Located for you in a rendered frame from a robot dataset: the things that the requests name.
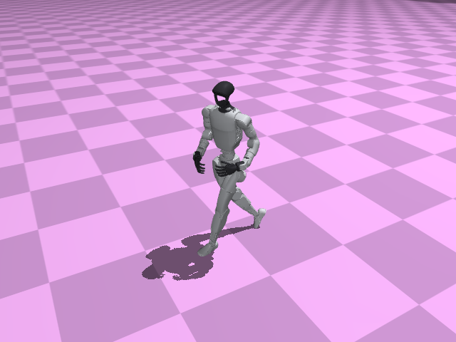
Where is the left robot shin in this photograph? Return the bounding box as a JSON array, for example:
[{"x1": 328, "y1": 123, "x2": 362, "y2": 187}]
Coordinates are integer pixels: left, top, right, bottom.
[{"x1": 209, "y1": 208, "x2": 230, "y2": 246}]

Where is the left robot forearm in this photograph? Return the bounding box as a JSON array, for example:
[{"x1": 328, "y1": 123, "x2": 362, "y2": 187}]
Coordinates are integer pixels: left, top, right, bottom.
[{"x1": 239, "y1": 140, "x2": 260, "y2": 170}]

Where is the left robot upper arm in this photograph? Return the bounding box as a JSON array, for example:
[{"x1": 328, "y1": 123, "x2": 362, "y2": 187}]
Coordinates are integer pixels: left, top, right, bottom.
[{"x1": 235, "y1": 113, "x2": 259, "y2": 148}]

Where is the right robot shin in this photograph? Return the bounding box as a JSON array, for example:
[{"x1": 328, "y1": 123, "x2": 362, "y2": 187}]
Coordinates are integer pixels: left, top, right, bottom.
[{"x1": 231, "y1": 193, "x2": 259, "y2": 218}]

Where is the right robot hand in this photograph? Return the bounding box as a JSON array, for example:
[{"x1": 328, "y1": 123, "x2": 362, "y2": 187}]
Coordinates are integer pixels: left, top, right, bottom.
[{"x1": 193, "y1": 151, "x2": 205, "y2": 174}]

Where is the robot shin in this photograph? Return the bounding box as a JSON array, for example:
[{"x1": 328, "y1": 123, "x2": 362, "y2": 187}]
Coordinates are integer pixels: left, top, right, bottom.
[
  {"x1": 209, "y1": 208, "x2": 230, "y2": 246},
  {"x1": 231, "y1": 193, "x2": 259, "y2": 218}
]

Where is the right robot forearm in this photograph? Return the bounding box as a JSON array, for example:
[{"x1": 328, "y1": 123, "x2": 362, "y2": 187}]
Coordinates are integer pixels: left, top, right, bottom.
[{"x1": 193, "y1": 137, "x2": 209, "y2": 157}]

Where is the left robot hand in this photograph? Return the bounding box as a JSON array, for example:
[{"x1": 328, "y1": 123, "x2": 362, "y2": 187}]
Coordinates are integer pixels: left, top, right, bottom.
[{"x1": 215, "y1": 161, "x2": 244, "y2": 177}]

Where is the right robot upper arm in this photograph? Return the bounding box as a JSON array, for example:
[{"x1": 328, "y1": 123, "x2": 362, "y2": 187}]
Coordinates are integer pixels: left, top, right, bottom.
[{"x1": 202, "y1": 105, "x2": 214, "y2": 140}]

